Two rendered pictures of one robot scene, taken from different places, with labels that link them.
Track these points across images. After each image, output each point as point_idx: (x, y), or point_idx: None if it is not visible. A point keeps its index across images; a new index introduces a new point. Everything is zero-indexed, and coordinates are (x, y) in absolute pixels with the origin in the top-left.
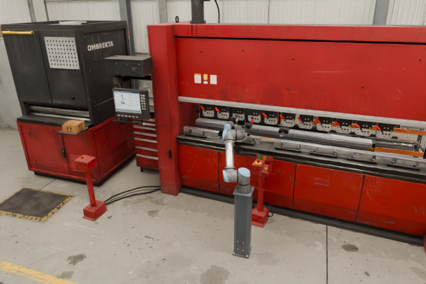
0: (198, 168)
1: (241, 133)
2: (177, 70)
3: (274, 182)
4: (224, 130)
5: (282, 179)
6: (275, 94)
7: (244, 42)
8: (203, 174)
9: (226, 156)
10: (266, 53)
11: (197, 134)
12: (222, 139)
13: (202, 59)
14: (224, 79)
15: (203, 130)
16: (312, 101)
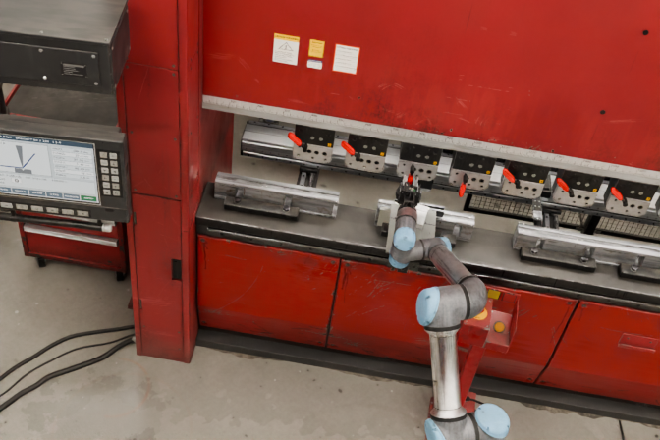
0: (266, 296)
1: (481, 302)
2: (204, 14)
3: None
4: (432, 300)
5: (527, 330)
6: (557, 121)
7: None
8: (282, 309)
9: (440, 379)
10: (559, 4)
11: (265, 206)
12: (421, 324)
13: None
14: (388, 63)
15: (286, 193)
16: None
